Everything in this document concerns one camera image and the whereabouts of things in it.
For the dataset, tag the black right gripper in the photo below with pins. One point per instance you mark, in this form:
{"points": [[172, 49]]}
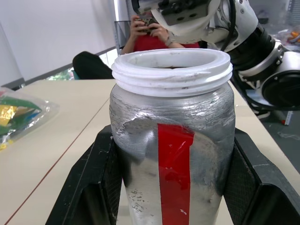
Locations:
{"points": [[185, 4]]}

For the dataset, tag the person's right hand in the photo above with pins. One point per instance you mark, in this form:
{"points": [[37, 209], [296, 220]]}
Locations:
{"points": [[138, 25]]}

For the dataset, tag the black chair back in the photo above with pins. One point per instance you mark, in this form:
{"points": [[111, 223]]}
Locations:
{"points": [[91, 68]]}

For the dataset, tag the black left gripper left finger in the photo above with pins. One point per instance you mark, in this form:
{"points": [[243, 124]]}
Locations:
{"points": [[93, 178]]}

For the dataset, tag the patterned mobile phone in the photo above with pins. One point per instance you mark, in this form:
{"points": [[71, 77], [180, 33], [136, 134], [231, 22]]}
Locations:
{"points": [[146, 24]]}

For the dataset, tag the silver jar with red tape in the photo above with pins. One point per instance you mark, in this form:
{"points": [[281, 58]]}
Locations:
{"points": [[171, 112]]}

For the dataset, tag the person's left hand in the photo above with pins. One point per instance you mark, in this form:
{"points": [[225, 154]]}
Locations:
{"points": [[160, 31]]}

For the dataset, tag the grey metal post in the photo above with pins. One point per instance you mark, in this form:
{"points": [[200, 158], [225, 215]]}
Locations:
{"points": [[122, 23]]}

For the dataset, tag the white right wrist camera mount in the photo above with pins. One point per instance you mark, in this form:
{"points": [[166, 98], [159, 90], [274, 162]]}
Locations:
{"points": [[187, 32]]}

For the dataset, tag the clear bag of colourful items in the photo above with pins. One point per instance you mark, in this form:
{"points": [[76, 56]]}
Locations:
{"points": [[21, 112]]}

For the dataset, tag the person in red shirt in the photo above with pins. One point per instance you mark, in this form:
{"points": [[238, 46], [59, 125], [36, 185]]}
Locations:
{"points": [[150, 44]]}

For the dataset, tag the background clutter with orange items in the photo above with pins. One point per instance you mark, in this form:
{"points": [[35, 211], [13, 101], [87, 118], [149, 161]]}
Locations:
{"points": [[288, 35]]}

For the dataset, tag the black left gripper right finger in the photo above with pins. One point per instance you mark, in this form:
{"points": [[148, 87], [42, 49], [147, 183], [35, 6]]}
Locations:
{"points": [[257, 187]]}

